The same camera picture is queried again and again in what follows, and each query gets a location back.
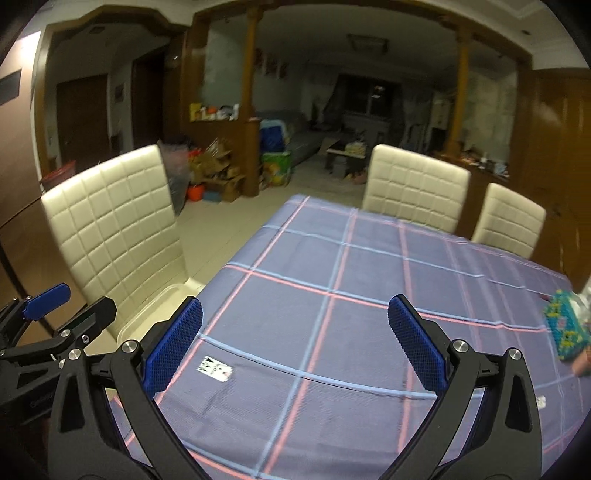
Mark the grey sofa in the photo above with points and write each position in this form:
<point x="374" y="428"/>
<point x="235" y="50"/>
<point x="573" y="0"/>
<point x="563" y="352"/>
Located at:
<point x="304" y="138"/>

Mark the small wall picture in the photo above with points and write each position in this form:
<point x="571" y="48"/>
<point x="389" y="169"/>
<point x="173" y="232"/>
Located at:
<point x="118" y="92"/>

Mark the small white tag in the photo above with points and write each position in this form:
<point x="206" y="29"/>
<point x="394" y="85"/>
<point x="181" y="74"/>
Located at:
<point x="540" y="402"/>

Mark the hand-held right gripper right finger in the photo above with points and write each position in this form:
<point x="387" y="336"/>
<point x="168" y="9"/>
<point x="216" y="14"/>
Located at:
<point x="418" y="344"/>

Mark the yellow box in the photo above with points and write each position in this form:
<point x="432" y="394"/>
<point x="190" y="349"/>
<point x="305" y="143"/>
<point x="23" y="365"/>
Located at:
<point x="195" y="112"/>

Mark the purple plaid tablecloth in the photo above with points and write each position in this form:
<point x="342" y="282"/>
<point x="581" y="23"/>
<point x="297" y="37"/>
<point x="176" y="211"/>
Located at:
<point x="323" y="323"/>

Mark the ceiling lamp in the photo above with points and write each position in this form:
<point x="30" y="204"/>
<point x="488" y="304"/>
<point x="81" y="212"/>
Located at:
<point x="367" y="42"/>

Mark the dark wooden door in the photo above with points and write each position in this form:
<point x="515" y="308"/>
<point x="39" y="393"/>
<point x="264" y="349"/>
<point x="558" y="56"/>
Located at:
<point x="83" y="124"/>

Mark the red bin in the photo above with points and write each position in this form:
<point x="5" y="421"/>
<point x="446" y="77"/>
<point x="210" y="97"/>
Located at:
<point x="57" y="173"/>

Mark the orange bucket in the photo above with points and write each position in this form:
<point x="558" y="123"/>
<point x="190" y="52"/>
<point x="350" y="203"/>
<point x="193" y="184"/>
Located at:
<point x="195" y="194"/>

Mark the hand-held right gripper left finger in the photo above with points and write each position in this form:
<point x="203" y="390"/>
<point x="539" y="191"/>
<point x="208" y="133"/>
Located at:
<point x="173" y="346"/>

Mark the window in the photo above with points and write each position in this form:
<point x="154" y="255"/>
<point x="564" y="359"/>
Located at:
<point x="369" y="97"/>

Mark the pink slippers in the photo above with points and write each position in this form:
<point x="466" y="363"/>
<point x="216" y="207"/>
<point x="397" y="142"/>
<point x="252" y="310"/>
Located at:
<point x="356" y="178"/>

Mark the clear plastic bag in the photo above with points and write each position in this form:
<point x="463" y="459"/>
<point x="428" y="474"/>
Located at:
<point x="178" y="175"/>

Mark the beaded tissue box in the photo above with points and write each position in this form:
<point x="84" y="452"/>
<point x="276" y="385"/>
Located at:
<point x="565" y="325"/>

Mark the dark coffee table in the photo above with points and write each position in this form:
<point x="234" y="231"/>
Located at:
<point x="344" y="157"/>

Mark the blue bag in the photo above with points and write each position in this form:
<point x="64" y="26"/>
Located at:
<point x="272" y="136"/>

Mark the colourful printed bag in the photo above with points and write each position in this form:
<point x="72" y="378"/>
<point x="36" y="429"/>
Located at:
<point x="277" y="168"/>

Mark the pile of cardboard boxes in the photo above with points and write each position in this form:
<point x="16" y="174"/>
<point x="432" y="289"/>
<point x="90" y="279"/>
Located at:
<point x="217" y="173"/>

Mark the large cream quilted chair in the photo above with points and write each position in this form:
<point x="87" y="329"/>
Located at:
<point x="115" y="221"/>

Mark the white printed tag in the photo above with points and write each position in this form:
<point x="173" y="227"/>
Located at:
<point x="214" y="368"/>

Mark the wooden panel door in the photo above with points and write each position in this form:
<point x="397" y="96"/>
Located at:
<point x="563" y="161"/>

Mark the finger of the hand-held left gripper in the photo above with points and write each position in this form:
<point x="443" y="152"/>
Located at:
<point x="90" y="318"/>
<point x="46" y="301"/>

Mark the wooden partition counter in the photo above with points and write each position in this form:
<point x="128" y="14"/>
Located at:
<point x="249" y="157"/>

